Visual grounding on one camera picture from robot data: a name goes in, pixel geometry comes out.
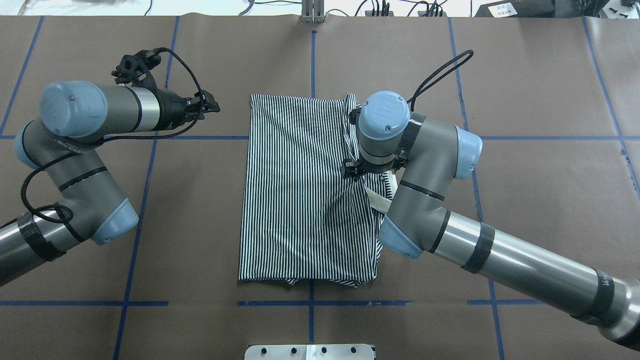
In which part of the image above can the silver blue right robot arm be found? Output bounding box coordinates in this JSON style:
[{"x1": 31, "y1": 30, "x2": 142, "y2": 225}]
[{"x1": 342, "y1": 91, "x2": 640, "y2": 351}]

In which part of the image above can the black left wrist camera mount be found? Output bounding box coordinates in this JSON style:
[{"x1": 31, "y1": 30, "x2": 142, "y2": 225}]
[{"x1": 110, "y1": 48, "x2": 162, "y2": 91}]

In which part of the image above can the grey aluminium frame post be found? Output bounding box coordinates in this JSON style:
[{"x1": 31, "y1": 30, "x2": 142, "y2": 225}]
[{"x1": 300, "y1": 0, "x2": 326, "y2": 24}]

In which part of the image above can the black box with label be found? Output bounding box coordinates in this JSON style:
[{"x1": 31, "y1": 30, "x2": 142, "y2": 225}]
[{"x1": 473, "y1": 0, "x2": 556, "y2": 18}]

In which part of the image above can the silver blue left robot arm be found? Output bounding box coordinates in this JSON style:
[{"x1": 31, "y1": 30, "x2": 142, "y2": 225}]
[{"x1": 1, "y1": 80, "x2": 220, "y2": 285}]

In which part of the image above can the navy white striped polo shirt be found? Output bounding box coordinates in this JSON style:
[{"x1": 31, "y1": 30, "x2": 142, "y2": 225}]
[{"x1": 238, "y1": 93, "x2": 394, "y2": 287}]

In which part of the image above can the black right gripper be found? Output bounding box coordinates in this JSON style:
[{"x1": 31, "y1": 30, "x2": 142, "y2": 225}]
[{"x1": 342, "y1": 157, "x2": 407, "y2": 179}]

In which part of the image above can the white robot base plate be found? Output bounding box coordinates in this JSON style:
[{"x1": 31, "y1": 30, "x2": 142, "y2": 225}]
[{"x1": 243, "y1": 343, "x2": 377, "y2": 360}]

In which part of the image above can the clear plastic bag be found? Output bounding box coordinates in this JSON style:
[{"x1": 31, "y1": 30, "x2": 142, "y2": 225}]
[{"x1": 16, "y1": 0, "x2": 154, "y2": 16}]

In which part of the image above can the black cable bundle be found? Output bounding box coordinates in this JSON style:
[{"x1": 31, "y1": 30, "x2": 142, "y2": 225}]
[{"x1": 248, "y1": 0, "x2": 449, "y2": 18}]

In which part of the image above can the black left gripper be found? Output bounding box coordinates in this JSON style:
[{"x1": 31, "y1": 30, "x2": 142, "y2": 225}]
[{"x1": 157, "y1": 89, "x2": 221, "y2": 131}]

